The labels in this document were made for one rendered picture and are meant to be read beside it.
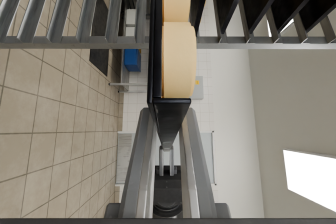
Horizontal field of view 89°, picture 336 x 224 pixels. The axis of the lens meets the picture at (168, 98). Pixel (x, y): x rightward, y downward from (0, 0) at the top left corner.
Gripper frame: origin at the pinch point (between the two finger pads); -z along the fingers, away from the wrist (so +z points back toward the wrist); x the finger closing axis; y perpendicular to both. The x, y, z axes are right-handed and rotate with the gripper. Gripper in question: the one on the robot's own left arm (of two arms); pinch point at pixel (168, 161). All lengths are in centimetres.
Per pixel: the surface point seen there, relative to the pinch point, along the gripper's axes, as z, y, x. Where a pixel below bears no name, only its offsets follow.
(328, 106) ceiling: -147, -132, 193
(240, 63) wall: -355, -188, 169
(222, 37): -51, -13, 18
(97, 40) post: -50, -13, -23
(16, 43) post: -49, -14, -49
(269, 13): -58, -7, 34
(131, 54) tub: -307, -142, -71
